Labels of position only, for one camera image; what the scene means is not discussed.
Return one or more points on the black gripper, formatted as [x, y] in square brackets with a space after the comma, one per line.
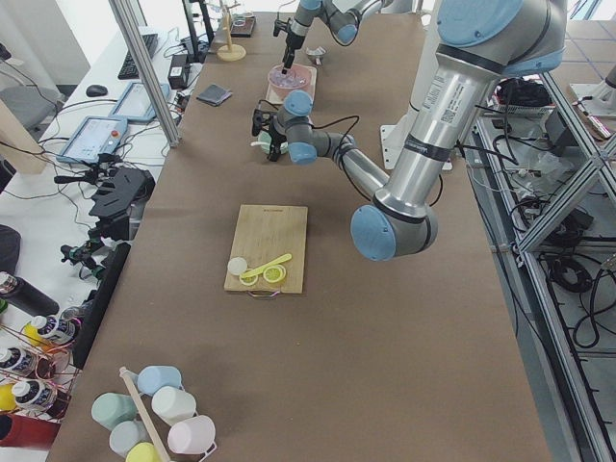
[276, 137]
[292, 42]

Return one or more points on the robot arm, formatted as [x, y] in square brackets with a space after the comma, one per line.
[341, 18]
[480, 42]

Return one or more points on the mint green bowl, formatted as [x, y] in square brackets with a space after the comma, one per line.
[264, 140]

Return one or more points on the pile of clear ice cubes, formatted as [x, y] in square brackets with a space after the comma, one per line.
[287, 79]

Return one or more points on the pink bowl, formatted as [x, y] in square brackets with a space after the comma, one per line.
[278, 89]

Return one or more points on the metal ice scoop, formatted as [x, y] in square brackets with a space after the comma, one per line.
[316, 55]

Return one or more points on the yellow plastic spoon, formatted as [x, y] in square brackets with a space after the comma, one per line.
[259, 270]

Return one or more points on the cream rectangular tray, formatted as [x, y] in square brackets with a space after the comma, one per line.
[277, 97]

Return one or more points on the brown wooden tray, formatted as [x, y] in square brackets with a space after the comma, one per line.
[242, 27]

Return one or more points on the wooden mug tree stand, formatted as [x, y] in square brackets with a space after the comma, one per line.
[230, 52]

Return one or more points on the grey folded cloth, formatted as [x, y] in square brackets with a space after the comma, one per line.
[214, 95]

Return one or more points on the bamboo cutting board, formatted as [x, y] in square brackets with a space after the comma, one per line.
[264, 233]

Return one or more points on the black power adapter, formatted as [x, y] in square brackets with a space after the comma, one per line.
[179, 71]

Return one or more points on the white round lid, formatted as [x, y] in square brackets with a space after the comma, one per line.
[237, 265]

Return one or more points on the lemon slice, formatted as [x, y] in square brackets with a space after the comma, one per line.
[250, 280]
[274, 274]

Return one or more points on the blue teach pendant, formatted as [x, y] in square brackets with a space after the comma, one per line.
[95, 136]
[134, 104]

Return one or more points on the black gamepad stand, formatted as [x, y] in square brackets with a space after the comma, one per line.
[119, 202]

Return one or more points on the black computer mouse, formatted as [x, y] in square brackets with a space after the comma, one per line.
[96, 91]

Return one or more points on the light blue cup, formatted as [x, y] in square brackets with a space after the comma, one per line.
[152, 378]

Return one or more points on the white cup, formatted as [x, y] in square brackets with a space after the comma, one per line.
[173, 405]

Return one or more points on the black bottle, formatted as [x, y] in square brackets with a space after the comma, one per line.
[24, 296]

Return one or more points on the pink cup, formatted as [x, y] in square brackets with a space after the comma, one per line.
[195, 435]

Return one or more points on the mint green cup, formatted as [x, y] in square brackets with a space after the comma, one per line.
[111, 409]

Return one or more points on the grey blue cup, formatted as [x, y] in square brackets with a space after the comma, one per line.
[126, 435]

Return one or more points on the yellow cup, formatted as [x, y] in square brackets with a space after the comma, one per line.
[143, 452]

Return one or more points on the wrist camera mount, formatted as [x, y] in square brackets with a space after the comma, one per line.
[281, 25]
[262, 116]

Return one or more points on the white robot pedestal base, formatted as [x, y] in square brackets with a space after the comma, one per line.
[393, 136]

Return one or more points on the aluminium frame post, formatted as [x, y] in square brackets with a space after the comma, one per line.
[128, 25]

